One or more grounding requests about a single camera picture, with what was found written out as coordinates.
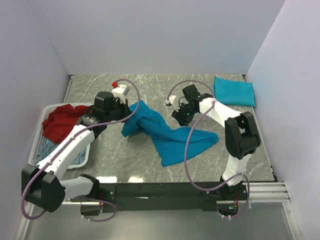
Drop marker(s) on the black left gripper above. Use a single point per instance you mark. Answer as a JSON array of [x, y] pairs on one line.
[[126, 109]]

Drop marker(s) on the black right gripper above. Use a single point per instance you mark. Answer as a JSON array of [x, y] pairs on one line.
[[182, 120]]

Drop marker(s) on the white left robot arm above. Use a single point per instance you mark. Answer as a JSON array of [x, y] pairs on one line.
[[42, 184]]

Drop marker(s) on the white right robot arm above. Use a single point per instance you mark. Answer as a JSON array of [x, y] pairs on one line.
[[242, 137]]

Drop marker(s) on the red t shirt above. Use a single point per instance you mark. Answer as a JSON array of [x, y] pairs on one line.
[[61, 121]]

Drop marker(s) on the folded teal t shirt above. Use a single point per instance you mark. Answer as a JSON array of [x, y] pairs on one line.
[[235, 93]]

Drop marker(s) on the light blue t shirt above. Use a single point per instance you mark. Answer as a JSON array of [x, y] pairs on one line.
[[45, 150]]

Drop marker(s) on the white plastic laundry basket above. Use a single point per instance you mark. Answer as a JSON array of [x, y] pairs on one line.
[[39, 140]]

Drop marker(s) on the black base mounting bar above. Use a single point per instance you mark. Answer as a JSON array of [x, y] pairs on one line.
[[167, 196]]

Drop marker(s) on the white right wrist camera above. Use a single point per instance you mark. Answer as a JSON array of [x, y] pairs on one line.
[[173, 101]]

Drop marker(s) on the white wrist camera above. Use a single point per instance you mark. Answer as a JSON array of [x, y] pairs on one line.
[[120, 91], [173, 101]]

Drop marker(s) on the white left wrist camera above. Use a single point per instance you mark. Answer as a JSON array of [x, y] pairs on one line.
[[120, 91]]

